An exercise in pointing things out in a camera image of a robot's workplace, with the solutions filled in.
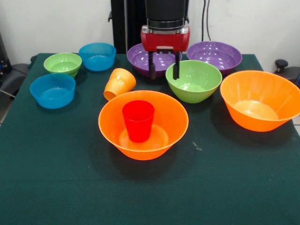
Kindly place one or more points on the purple plastic bowl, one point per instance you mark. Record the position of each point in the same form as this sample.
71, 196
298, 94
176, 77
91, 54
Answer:
214, 56
139, 58

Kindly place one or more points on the dark green tablecloth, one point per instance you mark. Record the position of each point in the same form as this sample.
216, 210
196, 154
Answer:
150, 187

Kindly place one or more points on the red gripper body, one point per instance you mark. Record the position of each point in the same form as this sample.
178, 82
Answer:
165, 42

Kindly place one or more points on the black device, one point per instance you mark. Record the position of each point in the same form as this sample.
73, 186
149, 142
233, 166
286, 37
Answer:
4, 58

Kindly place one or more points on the black round knob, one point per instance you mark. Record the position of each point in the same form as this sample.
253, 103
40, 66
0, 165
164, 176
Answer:
281, 63

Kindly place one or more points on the small blue plastic bowl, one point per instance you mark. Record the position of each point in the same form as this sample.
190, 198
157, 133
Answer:
52, 91
97, 56

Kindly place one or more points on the dark brown rounded base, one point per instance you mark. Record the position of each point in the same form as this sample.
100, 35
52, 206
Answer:
291, 73

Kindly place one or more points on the medium green plastic bowl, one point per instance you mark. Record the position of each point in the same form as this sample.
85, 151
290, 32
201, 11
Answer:
197, 79

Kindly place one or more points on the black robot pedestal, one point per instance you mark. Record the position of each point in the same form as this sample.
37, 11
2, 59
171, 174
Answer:
129, 21

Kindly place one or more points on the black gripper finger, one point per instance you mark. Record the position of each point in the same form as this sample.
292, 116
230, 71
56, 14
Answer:
176, 68
152, 68

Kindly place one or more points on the red plastic cup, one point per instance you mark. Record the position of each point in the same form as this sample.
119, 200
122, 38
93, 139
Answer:
138, 126

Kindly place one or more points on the orange plastic cup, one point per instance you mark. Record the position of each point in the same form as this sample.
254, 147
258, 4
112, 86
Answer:
119, 82

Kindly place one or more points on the large orange plastic bowl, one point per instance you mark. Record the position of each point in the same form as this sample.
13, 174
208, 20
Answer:
260, 91
168, 117

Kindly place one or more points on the small green plastic bowl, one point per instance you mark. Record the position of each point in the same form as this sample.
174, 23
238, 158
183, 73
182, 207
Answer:
62, 63

